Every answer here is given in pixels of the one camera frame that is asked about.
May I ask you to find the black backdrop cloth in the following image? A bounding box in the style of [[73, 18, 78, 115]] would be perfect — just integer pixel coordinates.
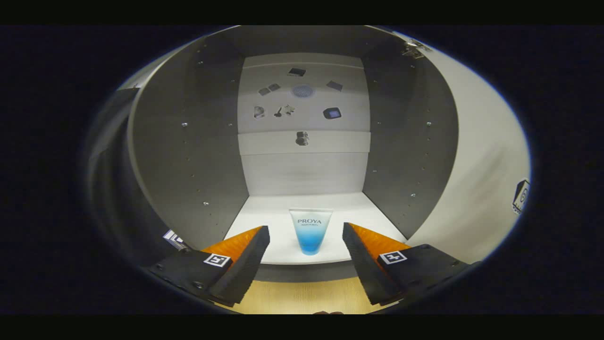
[[89, 87, 189, 267]]

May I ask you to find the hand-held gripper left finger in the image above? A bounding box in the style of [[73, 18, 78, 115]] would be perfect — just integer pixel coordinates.
[[149, 225, 271, 305]]

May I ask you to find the blue and white tube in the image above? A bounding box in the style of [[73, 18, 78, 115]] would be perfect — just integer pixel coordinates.
[[289, 208, 334, 256]]

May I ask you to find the white spine book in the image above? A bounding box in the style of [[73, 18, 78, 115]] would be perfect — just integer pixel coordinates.
[[163, 229, 190, 251]]

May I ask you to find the grey cabinet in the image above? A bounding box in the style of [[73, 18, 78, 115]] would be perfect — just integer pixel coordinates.
[[127, 26, 461, 284]]

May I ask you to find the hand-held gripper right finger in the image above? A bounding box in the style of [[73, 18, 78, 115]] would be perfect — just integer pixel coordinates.
[[342, 222, 474, 306]]

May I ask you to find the metal door hinge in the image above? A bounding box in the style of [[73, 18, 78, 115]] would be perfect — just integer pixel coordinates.
[[403, 40, 432, 60]]

